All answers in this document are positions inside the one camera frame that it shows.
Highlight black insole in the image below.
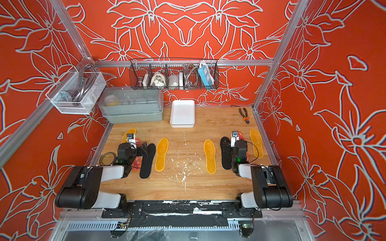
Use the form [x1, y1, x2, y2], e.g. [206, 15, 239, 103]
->
[139, 143, 156, 179]
[220, 137, 233, 170]

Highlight red insole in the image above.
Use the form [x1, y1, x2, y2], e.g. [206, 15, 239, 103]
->
[132, 138, 142, 171]
[238, 131, 249, 163]

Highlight yellow insole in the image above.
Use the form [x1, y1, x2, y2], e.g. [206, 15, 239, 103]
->
[121, 128, 137, 144]
[155, 138, 169, 172]
[204, 139, 217, 174]
[249, 128, 264, 159]

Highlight white plastic storage tray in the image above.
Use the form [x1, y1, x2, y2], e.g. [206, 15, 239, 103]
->
[169, 100, 195, 128]

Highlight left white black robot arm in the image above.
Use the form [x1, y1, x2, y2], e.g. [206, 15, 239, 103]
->
[55, 141, 146, 212]

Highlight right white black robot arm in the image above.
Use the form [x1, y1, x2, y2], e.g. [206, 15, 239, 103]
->
[232, 140, 294, 210]

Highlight grey green lidded storage box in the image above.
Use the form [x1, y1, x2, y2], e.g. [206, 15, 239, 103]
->
[98, 86, 164, 124]

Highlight brown tape roll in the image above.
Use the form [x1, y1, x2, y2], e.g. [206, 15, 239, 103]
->
[99, 152, 118, 166]

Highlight orange black pliers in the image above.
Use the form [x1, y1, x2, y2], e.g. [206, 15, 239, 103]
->
[239, 107, 250, 124]

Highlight blue white power strip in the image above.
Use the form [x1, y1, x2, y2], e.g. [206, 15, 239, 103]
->
[198, 61, 215, 89]

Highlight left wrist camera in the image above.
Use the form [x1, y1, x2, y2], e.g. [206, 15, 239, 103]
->
[126, 133, 136, 144]

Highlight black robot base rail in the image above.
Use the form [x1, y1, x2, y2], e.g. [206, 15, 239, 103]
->
[102, 200, 262, 228]

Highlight clear plastic wall bin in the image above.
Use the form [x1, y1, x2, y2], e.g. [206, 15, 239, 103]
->
[46, 67, 107, 115]

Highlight black wire wall basket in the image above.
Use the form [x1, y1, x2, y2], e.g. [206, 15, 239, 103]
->
[129, 58, 220, 90]

